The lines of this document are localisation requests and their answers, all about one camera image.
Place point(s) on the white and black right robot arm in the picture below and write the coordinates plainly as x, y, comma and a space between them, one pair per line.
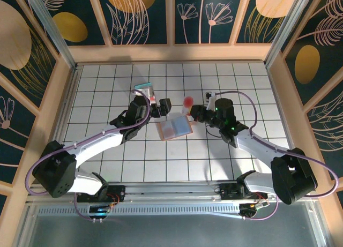
257, 145

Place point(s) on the teal credit card with logo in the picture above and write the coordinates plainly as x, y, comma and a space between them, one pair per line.
142, 85

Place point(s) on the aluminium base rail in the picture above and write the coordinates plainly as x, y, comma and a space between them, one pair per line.
171, 189

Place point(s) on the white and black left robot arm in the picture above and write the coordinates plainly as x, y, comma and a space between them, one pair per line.
99, 143

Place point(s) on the aluminium side rail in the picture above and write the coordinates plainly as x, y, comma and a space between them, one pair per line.
288, 131
70, 97

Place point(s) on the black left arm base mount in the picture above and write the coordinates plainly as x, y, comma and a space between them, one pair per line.
118, 190

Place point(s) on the left controller board green light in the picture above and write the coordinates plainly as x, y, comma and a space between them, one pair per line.
99, 210

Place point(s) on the tan leather card holder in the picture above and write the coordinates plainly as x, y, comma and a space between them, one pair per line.
182, 126

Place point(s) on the aluminium frame post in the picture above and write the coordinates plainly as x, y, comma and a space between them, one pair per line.
53, 35
286, 30

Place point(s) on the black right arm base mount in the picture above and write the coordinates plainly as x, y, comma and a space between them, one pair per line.
227, 190

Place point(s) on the grey metal plate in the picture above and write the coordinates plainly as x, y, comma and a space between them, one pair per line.
171, 231

